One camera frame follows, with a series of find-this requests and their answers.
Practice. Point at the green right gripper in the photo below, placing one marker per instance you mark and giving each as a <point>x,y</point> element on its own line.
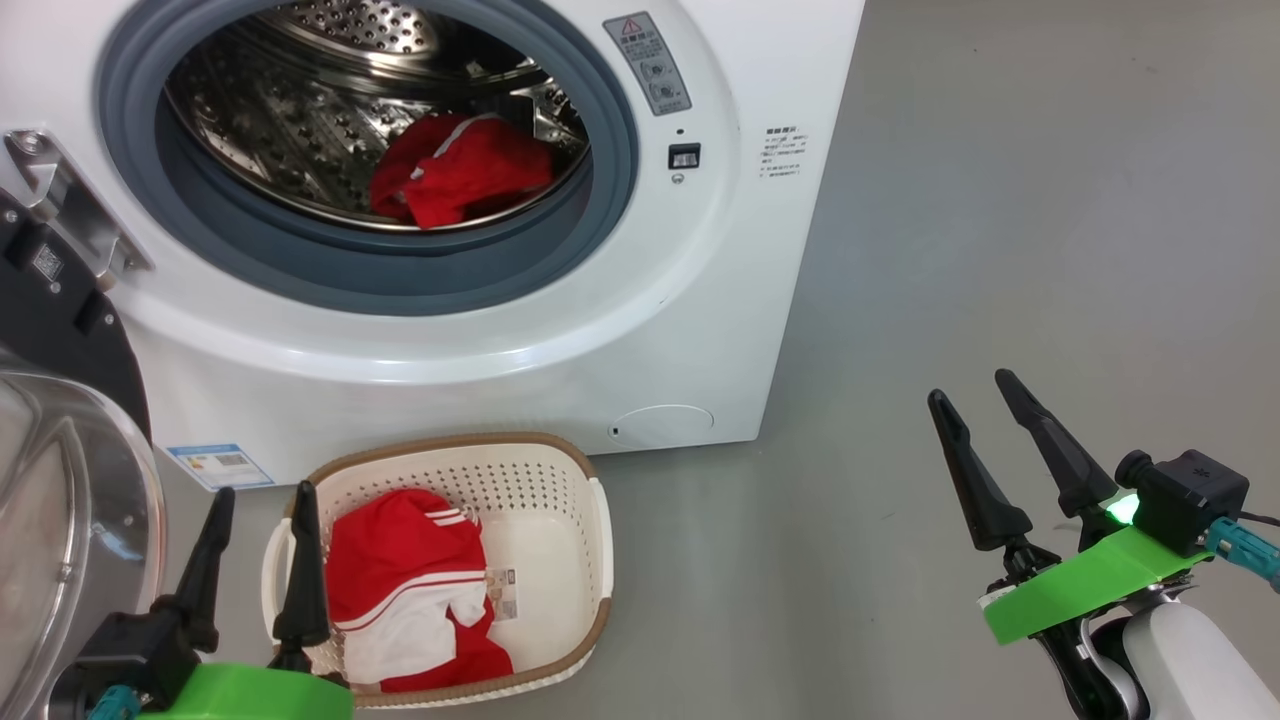
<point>1080,585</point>

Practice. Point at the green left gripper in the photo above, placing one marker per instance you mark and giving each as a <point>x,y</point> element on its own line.
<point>260,695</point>

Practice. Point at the red and white striped garment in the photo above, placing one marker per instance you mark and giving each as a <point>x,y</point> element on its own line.
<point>400,560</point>

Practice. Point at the black round washer door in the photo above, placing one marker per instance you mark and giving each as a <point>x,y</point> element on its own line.
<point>60,330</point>

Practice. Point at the red garment white band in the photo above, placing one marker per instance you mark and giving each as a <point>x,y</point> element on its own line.
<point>470,175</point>

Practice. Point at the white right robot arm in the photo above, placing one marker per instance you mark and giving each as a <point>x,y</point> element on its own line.
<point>1190,670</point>

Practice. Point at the white front-load washing machine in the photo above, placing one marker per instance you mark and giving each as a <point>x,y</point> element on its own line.
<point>450,400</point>

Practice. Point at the blue energy label sticker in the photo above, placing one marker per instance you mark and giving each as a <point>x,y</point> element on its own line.
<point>220,466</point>

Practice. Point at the paper product label sticker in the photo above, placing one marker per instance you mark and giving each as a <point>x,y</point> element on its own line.
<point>502,595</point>

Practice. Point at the cream laundry basket brown rim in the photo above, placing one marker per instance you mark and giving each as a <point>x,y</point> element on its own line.
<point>540,560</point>

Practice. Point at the small printed text label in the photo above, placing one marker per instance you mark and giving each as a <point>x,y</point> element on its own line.
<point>785,152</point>

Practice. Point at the grey warning label sticker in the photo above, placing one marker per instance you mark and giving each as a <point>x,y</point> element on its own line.
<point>648,63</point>

